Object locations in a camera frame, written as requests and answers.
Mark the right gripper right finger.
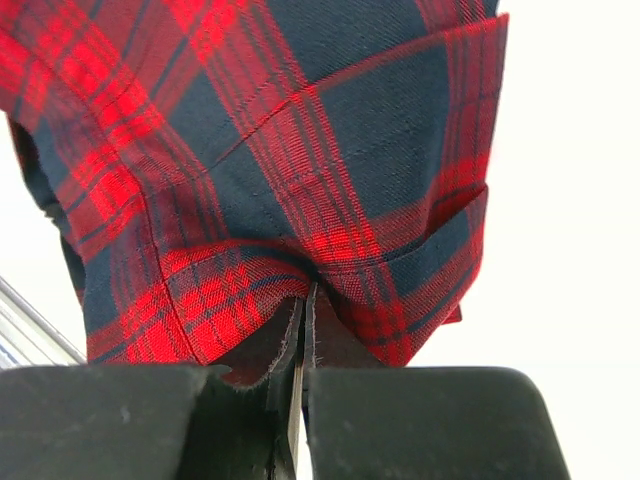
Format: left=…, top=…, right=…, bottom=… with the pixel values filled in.
left=304, top=286, right=569, bottom=480

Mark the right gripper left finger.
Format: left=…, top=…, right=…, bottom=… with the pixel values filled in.
left=1, top=299, right=303, bottom=479

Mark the aluminium rail frame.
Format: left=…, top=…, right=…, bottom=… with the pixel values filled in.
left=0, top=278, right=86, bottom=370

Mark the red plaid skirt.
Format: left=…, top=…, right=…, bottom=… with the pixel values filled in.
left=1, top=1, right=509, bottom=366

